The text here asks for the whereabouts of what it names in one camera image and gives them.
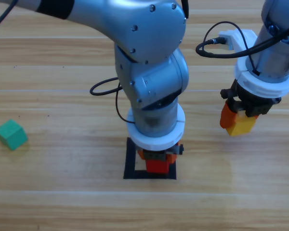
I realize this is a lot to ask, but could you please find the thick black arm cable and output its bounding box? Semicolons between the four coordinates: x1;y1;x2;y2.
196;24;289;60
90;77;123;96

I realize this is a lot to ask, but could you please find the green wooden cube block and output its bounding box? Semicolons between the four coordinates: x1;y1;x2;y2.
0;119;29;152

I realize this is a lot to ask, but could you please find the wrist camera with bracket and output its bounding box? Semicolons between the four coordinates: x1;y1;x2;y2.
218;28;258;52

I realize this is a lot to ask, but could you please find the yellow wooden cube block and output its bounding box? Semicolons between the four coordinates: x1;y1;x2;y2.
225;111;257;137

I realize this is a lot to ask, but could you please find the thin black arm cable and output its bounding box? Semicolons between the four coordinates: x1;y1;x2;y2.
203;21;261;76
115;83;135;125

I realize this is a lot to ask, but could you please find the red wooden cube block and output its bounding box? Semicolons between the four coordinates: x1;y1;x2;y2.
145;158;171;174

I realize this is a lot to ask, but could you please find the black tape square outline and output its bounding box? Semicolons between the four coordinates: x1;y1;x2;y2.
123;137;177;180

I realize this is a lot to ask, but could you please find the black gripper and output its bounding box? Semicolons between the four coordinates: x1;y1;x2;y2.
136;142;185;167
219;79;282;130

